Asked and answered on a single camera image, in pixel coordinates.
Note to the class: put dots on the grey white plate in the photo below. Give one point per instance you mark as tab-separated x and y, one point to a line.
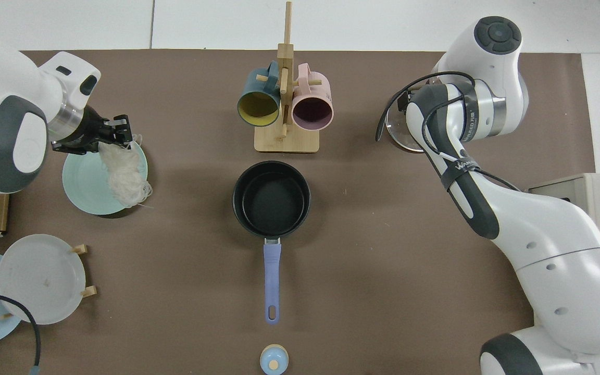
39	278

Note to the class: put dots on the brown table cloth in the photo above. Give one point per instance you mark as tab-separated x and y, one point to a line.
383	260

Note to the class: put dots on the glass lid blue knob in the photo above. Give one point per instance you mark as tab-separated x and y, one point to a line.
396	130

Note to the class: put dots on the wooden plate rack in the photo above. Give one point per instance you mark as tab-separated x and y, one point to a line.
90	291

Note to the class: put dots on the pink mug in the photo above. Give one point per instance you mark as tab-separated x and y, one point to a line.
316	88

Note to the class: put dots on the white vermicelli bundle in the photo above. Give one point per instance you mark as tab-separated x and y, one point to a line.
125	177

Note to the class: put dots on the mint green plate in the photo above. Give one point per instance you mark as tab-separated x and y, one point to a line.
84	182

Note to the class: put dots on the dark teal mug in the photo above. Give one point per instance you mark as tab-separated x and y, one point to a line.
252	86

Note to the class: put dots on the wooden cup stand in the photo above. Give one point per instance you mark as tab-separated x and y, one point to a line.
287	140

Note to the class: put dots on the small blue round thing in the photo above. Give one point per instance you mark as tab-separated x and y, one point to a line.
274	360

